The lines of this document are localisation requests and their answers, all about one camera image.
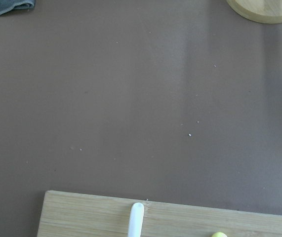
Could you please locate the white spoon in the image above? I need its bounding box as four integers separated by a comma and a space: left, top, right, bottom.
127, 202, 145, 237

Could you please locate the wooden cutting board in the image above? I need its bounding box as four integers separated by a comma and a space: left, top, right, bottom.
38, 191, 282, 237

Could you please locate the yellow plastic knife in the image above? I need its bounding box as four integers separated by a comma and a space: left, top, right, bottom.
211, 232, 227, 237

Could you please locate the wooden mug tree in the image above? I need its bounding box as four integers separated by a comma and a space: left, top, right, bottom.
226, 0, 282, 24

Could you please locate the grey folded cloth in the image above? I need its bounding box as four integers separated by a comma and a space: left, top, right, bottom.
0, 0, 36, 15

